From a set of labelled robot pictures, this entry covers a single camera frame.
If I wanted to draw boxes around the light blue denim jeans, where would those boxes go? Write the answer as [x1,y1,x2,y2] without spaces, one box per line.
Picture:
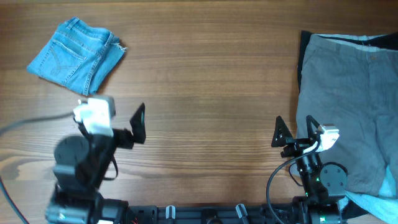
[27,17,126,96]

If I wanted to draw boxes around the black garment under shorts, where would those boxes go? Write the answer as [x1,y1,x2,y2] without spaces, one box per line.
[297,30,397,91]

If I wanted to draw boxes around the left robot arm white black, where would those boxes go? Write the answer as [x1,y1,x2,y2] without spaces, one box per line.
[45,101,146,223]

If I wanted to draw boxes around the black mounting rail base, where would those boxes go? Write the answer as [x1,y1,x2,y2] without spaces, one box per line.
[129,204,310,224]

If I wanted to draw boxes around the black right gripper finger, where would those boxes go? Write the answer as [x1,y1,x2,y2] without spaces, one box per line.
[271,116,294,147]
[306,115,320,139]

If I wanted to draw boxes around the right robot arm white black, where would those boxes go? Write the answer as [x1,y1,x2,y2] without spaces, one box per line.
[266,115,348,223]

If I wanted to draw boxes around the grey shorts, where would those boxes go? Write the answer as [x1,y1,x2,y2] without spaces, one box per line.
[296,34,397,196]

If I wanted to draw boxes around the light blue garment in pile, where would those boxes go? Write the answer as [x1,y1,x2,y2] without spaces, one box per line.
[338,166,397,224]

